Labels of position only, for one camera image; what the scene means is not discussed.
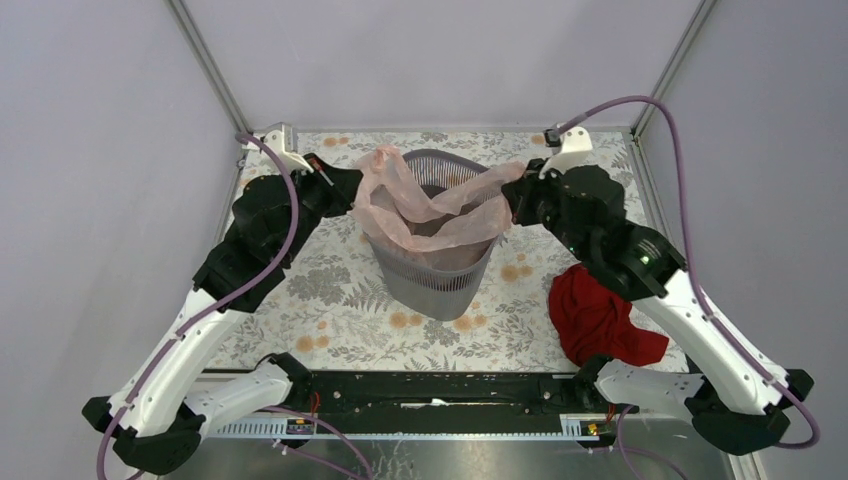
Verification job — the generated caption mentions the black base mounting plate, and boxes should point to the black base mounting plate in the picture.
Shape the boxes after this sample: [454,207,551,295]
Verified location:
[280,370,624,421]

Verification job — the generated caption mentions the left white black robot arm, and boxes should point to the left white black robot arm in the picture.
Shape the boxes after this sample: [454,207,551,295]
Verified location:
[82,154,363,478]

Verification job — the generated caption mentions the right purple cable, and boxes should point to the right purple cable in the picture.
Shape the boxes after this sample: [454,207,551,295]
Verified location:
[544,95,821,480]

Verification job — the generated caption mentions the purple cable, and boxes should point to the purple cable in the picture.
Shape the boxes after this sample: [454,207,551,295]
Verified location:
[95,132,376,480]
[544,95,821,480]

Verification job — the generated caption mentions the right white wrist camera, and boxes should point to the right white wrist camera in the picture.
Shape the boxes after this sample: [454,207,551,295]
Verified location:
[539,126,593,179]

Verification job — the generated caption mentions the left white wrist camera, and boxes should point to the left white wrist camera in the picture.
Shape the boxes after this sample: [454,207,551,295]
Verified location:
[252,122,314,173]

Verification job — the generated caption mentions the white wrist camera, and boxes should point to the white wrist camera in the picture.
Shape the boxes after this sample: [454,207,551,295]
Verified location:
[252,122,314,173]
[539,126,593,179]

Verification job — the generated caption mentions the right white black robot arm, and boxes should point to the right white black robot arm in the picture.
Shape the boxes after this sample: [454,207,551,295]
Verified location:
[502,159,814,456]

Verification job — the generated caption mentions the grey plastic trash bin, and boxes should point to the grey plastic trash bin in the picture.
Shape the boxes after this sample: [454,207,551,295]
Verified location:
[365,149,502,321]

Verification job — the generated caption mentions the red cloth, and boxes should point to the red cloth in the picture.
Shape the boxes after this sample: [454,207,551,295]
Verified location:
[547,264,669,367]

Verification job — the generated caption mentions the pink plastic trash bag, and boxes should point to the pink plastic trash bag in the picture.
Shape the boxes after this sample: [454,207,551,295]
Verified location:
[350,145,526,253]

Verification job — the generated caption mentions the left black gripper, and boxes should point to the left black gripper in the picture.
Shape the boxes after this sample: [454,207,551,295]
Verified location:
[277,152,365,263]

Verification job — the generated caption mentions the grey slotted cable duct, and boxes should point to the grey slotted cable duct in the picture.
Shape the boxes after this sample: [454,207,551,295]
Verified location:
[209,413,601,442]

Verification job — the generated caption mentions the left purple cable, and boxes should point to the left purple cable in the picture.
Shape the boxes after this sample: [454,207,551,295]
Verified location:
[95,132,376,480]

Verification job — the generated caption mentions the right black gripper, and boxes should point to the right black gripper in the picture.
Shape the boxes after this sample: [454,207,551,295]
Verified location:
[500,156,590,260]

